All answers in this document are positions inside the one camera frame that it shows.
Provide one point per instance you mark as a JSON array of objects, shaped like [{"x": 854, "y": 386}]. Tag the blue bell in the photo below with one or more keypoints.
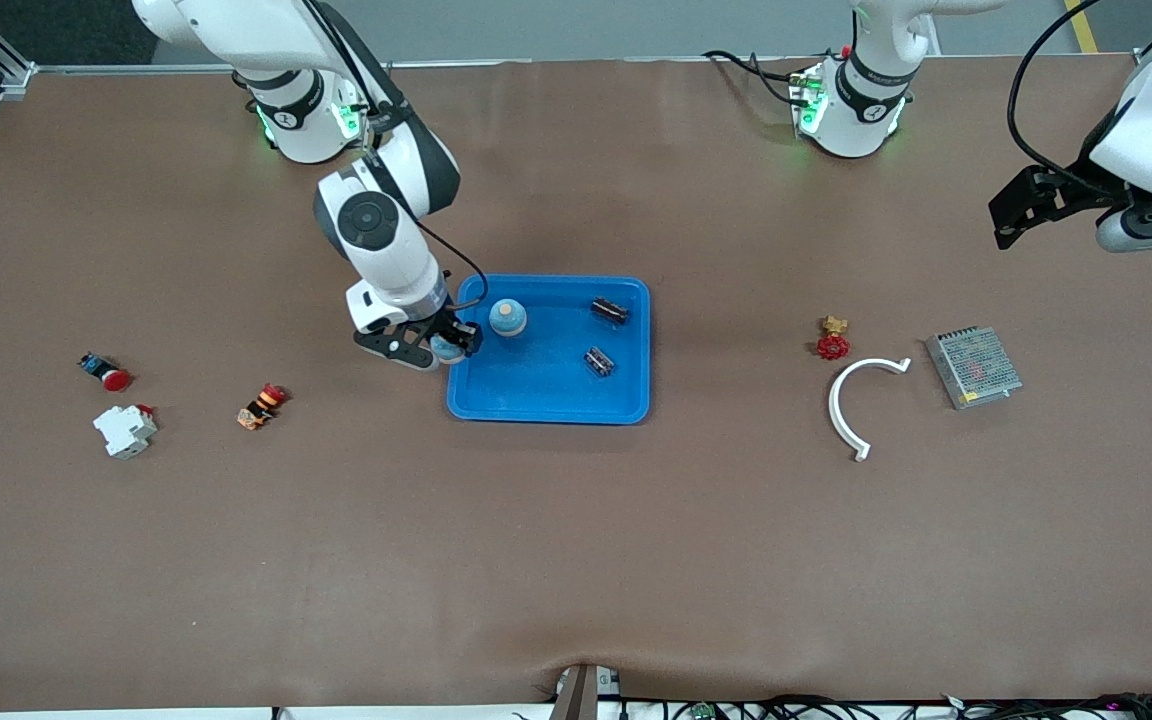
[
  {"x": 448, "y": 350},
  {"x": 507, "y": 318}
]

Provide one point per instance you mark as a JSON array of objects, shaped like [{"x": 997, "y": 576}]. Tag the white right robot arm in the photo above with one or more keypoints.
[{"x": 236, "y": 25}]

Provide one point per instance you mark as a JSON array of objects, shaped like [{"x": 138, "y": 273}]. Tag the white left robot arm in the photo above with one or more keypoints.
[{"x": 851, "y": 125}]

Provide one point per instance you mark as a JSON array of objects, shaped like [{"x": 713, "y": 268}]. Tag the blue plastic tray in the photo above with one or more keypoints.
[{"x": 546, "y": 385}]

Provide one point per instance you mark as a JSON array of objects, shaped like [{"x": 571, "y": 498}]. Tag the orange black striped button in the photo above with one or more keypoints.
[{"x": 261, "y": 408}]

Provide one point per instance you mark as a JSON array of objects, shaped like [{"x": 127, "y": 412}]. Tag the metal mesh power supply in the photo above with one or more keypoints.
[{"x": 974, "y": 367}]

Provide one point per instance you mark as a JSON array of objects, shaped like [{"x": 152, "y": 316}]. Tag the brown table mat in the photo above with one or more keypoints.
[{"x": 576, "y": 560}]

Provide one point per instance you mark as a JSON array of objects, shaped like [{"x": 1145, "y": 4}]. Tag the red mushroom push button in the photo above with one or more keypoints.
[{"x": 114, "y": 379}]

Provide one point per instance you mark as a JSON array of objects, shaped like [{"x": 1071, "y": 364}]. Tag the white curved plastic strip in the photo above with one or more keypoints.
[{"x": 833, "y": 410}]

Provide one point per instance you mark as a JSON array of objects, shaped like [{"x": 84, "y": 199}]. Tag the white circuit breaker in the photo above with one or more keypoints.
[{"x": 124, "y": 432}]

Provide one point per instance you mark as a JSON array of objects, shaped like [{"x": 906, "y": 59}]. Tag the silver table edge rail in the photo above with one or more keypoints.
[{"x": 586, "y": 63}]

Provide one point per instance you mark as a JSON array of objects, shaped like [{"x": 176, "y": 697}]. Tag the metal mounting bracket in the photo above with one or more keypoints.
[{"x": 581, "y": 690}]

